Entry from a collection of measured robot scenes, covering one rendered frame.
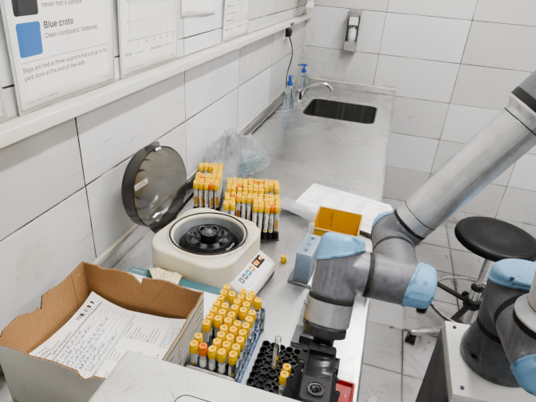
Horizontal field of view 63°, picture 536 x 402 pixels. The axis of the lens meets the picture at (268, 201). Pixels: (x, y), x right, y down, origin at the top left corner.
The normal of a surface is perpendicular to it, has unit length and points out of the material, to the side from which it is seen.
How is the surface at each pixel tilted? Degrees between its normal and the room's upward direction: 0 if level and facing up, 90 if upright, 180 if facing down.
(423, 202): 68
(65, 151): 90
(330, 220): 90
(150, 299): 95
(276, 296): 0
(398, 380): 0
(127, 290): 87
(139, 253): 0
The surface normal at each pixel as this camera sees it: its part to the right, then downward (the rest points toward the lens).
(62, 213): 0.96, 0.19
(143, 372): 0.07, -0.88
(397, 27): -0.28, 0.44
